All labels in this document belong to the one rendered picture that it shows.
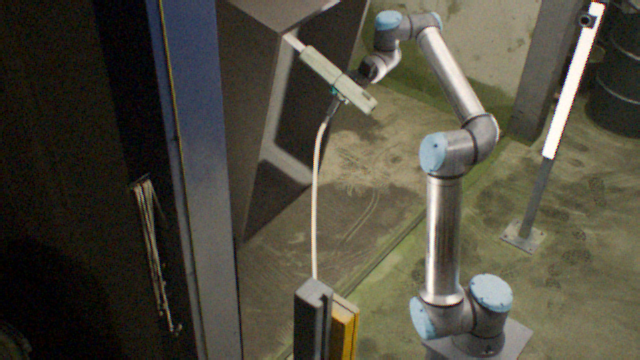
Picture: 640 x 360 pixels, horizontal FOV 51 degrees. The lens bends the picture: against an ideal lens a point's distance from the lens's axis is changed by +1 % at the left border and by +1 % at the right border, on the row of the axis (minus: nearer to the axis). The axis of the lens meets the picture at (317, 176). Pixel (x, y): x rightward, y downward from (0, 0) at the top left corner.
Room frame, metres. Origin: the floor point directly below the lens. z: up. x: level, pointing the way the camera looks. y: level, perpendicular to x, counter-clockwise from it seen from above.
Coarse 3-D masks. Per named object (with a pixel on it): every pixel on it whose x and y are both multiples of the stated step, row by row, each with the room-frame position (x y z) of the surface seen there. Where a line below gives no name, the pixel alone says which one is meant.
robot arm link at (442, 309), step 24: (432, 144) 1.58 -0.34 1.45; (456, 144) 1.59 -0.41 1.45; (432, 168) 1.54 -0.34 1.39; (456, 168) 1.55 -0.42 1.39; (432, 192) 1.55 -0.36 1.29; (456, 192) 1.54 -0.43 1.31; (432, 216) 1.52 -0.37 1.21; (456, 216) 1.51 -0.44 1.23; (432, 240) 1.50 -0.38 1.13; (456, 240) 1.49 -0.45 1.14; (432, 264) 1.47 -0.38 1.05; (456, 264) 1.47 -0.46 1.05; (432, 288) 1.44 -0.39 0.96; (456, 288) 1.45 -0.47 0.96; (432, 312) 1.40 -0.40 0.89; (456, 312) 1.40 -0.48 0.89; (432, 336) 1.36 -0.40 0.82
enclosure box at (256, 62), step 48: (240, 0) 2.03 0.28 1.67; (288, 0) 2.09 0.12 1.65; (336, 0) 2.17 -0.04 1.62; (240, 48) 1.99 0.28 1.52; (288, 48) 2.63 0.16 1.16; (336, 48) 2.48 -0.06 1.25; (240, 96) 1.99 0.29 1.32; (288, 96) 2.62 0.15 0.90; (240, 144) 2.00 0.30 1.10; (288, 144) 2.62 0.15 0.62; (240, 192) 2.01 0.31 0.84; (288, 192) 2.43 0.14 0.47; (240, 240) 2.02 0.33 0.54
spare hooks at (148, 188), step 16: (144, 176) 1.19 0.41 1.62; (128, 192) 1.17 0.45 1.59; (144, 192) 1.17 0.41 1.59; (144, 208) 1.16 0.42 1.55; (160, 208) 1.19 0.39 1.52; (144, 224) 1.17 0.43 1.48; (160, 272) 1.16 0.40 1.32; (160, 288) 1.23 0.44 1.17; (160, 304) 1.19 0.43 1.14; (176, 336) 1.14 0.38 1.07
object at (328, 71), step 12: (288, 36) 2.00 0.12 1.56; (300, 48) 1.97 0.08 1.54; (312, 48) 1.97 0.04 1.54; (312, 60) 1.93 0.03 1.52; (324, 60) 1.94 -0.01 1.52; (324, 72) 1.90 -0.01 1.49; (336, 72) 1.90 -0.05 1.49; (336, 84) 1.87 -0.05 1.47; (348, 84) 1.86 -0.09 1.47; (336, 96) 1.88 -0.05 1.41; (348, 96) 1.84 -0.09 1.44; (360, 96) 1.83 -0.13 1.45; (336, 108) 1.88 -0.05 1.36; (360, 108) 1.82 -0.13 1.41; (372, 108) 1.80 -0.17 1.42; (324, 120) 1.90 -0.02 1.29
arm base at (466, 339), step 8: (456, 336) 1.47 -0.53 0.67; (464, 336) 1.45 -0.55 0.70; (472, 336) 1.44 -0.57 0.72; (480, 336) 1.42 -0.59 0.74; (496, 336) 1.43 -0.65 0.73; (504, 336) 1.47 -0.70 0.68; (456, 344) 1.45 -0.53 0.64; (464, 344) 1.43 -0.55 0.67; (472, 344) 1.42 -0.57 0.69; (480, 344) 1.42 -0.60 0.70; (488, 344) 1.42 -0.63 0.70; (496, 344) 1.43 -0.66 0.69; (464, 352) 1.42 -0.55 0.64; (472, 352) 1.41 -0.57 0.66; (480, 352) 1.41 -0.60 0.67; (488, 352) 1.41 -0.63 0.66; (496, 352) 1.42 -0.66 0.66
